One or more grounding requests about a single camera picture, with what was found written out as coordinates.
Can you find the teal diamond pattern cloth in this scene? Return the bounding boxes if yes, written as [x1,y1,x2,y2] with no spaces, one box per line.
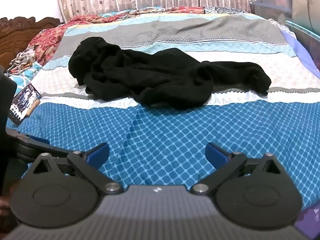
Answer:
[7,62,43,98]

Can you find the purple printed cloth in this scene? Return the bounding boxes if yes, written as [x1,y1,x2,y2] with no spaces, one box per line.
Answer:
[294,200,320,233]

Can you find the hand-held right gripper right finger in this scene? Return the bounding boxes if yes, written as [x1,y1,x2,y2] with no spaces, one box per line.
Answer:
[191,142,283,195]

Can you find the smartphone with lit screen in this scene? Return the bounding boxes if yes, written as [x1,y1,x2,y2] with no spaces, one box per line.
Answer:
[9,83,42,126]

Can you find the short wooden stick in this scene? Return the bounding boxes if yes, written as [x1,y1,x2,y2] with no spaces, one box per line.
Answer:
[25,99,40,117]

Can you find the carved wooden headboard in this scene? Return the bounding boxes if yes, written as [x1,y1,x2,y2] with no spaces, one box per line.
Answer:
[0,17,63,68]

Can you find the red floral blanket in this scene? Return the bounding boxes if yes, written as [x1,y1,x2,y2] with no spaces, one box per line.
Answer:
[27,14,118,65]

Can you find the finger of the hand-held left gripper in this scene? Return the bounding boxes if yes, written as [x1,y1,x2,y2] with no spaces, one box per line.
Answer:
[6,129,73,163]

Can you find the purple bed sheet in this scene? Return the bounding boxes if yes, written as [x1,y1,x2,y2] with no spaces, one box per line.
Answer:
[279,24,320,78]

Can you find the patchwork quilt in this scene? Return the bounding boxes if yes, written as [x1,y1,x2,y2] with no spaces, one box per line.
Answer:
[97,6,250,18]

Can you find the multicoloured floral cloth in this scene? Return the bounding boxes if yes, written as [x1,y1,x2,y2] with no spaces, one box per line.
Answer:
[7,48,38,75]

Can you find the blue grey patterned bedsheet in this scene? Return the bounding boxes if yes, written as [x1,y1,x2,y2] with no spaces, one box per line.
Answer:
[6,12,320,212]

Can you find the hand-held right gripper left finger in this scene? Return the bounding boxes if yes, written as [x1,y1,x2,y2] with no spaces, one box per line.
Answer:
[32,142,123,195]

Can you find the black pants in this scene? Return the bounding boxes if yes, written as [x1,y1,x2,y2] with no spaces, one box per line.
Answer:
[68,37,272,110]

